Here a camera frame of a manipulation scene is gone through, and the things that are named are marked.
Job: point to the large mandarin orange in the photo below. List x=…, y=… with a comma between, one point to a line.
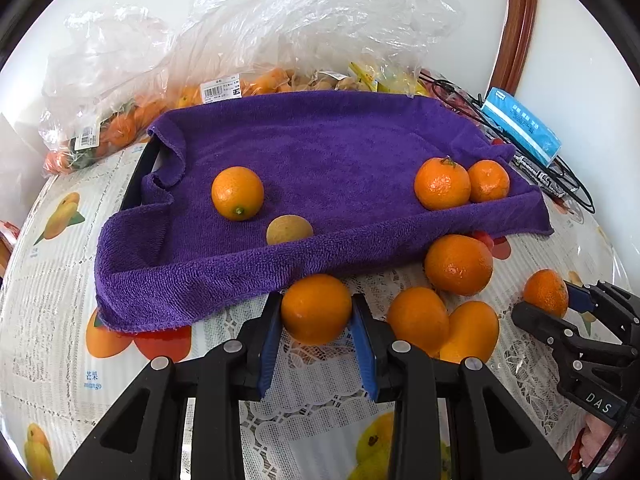
x=459, y=265

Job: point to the yellow snack bag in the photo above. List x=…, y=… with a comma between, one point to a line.
x=385, y=80

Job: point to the pale yellow round fruit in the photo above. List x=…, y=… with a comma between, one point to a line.
x=289, y=230

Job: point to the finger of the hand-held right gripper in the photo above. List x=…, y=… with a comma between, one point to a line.
x=582, y=297
x=540, y=322

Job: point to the purple towel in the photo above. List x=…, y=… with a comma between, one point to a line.
x=325, y=145

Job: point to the medium mandarin orange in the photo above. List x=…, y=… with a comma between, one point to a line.
x=490, y=181

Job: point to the mandarin orange with stem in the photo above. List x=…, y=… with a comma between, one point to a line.
x=442, y=182

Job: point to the person's right hand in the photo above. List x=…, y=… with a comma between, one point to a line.
x=597, y=437

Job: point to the clear bag of small oranges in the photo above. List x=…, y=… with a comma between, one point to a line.
x=235, y=35

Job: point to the fruit print tablecloth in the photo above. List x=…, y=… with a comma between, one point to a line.
x=50, y=285

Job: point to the black tray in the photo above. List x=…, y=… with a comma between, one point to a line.
x=142, y=175

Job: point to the small mandarin orange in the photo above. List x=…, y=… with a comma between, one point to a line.
x=417, y=320
x=472, y=335
x=316, y=309
x=546, y=292
x=237, y=193

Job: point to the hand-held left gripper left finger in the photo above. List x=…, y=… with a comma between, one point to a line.
x=267, y=345

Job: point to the blue tissue pack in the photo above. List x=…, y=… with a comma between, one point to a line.
x=522, y=127

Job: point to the brown wooden door frame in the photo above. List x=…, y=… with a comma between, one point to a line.
x=517, y=20

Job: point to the clear bag of mandarins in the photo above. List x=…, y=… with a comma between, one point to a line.
x=110, y=85

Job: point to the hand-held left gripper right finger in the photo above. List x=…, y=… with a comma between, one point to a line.
x=365, y=350

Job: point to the clear bag of brown longans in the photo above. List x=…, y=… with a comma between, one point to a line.
x=360, y=15

